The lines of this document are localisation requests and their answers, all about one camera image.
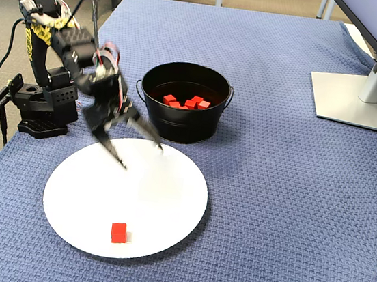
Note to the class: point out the black metal bucket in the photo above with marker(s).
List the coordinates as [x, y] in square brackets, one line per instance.
[183, 126]

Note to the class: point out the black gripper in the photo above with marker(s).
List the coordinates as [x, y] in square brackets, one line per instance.
[103, 117]

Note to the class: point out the round white plate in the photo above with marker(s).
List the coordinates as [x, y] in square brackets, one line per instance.
[154, 195]

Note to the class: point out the blue woven table cloth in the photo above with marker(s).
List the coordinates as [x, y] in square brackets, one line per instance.
[271, 192]

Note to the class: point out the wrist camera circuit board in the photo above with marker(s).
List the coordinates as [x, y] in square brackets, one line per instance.
[91, 79]

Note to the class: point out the monitor with silver stand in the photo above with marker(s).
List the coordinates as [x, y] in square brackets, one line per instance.
[345, 98]

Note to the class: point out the grey slanted furniture leg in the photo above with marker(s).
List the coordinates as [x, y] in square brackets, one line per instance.
[323, 6]

